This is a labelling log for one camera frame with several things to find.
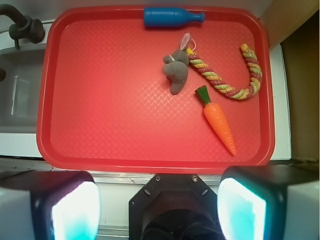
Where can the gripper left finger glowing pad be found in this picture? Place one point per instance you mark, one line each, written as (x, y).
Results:
(49, 205)

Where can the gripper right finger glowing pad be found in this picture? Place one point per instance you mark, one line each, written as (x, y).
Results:
(271, 202)

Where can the orange plastic carrot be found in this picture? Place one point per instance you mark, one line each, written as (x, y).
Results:
(217, 120)

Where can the grey sink basin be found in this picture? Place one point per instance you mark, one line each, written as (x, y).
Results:
(20, 89)

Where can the red plastic tray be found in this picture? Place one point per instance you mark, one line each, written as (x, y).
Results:
(105, 103)

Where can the grey plush bunny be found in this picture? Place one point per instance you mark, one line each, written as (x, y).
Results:
(176, 65)

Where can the dark metal faucet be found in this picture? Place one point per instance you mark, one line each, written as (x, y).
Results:
(23, 27)

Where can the blue plastic bottle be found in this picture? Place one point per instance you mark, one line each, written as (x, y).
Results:
(163, 17)

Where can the multicolour twisted rope toy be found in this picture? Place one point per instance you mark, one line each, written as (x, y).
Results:
(256, 74)

